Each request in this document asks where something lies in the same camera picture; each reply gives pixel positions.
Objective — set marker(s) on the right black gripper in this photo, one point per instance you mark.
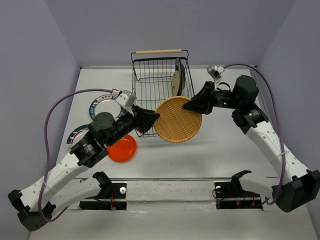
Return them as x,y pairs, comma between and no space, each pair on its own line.
200,102

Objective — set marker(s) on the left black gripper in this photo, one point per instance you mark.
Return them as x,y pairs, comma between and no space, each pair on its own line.
142,118

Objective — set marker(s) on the woven bamboo plate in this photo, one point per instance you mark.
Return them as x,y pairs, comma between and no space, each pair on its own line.
175,124

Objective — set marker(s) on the small cream floral plate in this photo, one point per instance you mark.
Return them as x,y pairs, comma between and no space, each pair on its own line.
176,83

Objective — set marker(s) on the orange translucent plate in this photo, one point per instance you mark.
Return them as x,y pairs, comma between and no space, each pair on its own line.
123,150

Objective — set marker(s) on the black rimmed cream plate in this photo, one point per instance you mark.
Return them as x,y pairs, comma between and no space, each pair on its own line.
179,66

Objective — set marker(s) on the white plate green lettered rim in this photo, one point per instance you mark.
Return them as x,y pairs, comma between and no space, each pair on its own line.
105,103

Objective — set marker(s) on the white plate red green rim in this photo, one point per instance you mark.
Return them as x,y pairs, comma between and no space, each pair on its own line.
76,135

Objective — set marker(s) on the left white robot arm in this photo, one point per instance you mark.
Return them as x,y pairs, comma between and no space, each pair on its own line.
39,203

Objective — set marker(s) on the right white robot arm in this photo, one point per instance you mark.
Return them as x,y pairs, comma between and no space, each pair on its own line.
296,184

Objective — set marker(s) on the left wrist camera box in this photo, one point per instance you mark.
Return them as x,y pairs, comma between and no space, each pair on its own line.
126,100

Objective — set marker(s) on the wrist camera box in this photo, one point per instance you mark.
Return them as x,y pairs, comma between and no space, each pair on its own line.
216,73
126,100

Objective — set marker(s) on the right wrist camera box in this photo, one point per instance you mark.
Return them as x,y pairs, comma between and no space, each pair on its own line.
216,73

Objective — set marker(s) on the black wire dish rack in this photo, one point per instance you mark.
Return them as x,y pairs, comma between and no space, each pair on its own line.
152,73

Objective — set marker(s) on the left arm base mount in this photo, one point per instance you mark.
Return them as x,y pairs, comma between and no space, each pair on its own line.
114,200

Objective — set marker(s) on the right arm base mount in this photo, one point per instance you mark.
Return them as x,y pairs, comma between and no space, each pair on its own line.
227,199

